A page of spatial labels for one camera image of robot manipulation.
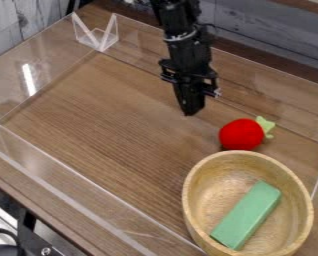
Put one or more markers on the oval wooden bowl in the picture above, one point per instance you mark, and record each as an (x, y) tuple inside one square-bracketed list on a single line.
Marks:
[(215, 185)]

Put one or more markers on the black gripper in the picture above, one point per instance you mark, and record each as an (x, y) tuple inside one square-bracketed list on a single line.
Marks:
[(187, 67)]

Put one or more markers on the black metal table bracket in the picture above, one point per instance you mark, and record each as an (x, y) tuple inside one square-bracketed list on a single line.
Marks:
[(34, 245)]

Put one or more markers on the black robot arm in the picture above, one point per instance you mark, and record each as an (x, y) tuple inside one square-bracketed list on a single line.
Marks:
[(178, 16)]

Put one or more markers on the green rectangular block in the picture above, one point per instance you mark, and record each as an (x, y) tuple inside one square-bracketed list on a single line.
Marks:
[(242, 221)]

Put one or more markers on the clear acrylic enclosure wall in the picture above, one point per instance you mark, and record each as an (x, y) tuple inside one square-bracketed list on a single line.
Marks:
[(97, 146)]

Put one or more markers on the red plush strawberry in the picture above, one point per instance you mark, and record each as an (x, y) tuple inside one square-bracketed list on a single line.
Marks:
[(245, 134)]

